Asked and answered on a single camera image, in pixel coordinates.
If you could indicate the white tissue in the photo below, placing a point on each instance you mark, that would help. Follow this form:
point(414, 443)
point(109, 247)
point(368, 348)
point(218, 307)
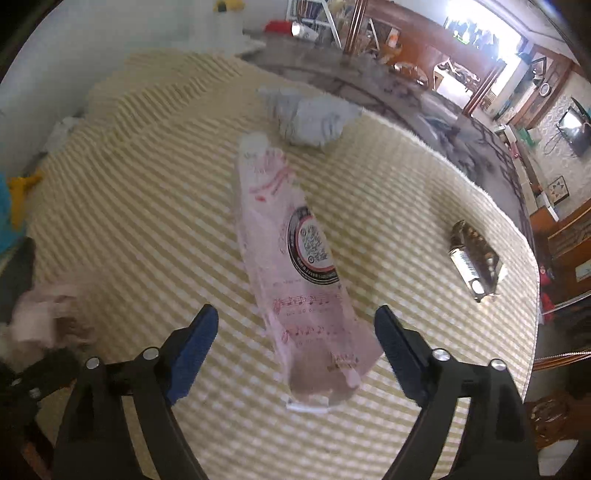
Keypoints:
point(37, 310)

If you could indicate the red-capped jar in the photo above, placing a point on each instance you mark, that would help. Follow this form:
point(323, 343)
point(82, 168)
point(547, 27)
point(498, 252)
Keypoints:
point(302, 30)

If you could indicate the dark cloth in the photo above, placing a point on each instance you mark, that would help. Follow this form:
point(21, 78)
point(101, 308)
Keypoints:
point(18, 272)

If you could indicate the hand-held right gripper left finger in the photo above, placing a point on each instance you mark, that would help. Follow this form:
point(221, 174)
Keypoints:
point(197, 348)

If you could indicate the white bookshelf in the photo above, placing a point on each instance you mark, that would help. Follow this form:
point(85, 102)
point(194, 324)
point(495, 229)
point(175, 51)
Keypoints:
point(316, 11)

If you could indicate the round wall clock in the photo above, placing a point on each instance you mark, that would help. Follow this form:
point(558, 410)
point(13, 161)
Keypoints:
point(545, 89)

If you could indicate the cream woven mat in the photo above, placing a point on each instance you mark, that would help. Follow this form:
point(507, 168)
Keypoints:
point(138, 184)

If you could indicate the yellow cloth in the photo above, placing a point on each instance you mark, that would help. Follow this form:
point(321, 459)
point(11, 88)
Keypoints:
point(21, 189)

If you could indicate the small framed picture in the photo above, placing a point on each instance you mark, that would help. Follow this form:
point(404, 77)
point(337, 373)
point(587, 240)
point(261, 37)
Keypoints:
point(558, 190)

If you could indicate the grey crumpled tissue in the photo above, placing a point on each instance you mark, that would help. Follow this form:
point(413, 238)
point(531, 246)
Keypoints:
point(309, 121)

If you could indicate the pink plastic wrapper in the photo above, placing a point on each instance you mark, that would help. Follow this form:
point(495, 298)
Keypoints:
point(286, 258)

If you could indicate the wooden cabinet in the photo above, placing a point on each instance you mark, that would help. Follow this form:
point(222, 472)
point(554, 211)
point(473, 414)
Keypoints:
point(565, 240)

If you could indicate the yellow plush toy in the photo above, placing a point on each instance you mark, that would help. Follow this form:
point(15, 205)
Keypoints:
point(228, 4)

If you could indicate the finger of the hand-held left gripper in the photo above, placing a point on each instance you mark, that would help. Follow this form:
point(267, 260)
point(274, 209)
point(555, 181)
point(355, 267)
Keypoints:
point(53, 369)

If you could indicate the bright window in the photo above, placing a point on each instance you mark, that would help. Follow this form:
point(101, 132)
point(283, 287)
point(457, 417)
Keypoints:
point(478, 27)

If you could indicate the wall-mounted television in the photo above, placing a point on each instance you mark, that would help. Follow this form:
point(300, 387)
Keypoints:
point(575, 127)

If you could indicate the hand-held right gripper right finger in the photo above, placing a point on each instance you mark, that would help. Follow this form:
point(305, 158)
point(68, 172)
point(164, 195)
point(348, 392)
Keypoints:
point(398, 347)

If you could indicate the white plastic bag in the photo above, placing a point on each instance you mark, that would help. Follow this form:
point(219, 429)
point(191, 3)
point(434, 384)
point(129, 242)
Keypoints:
point(217, 34)

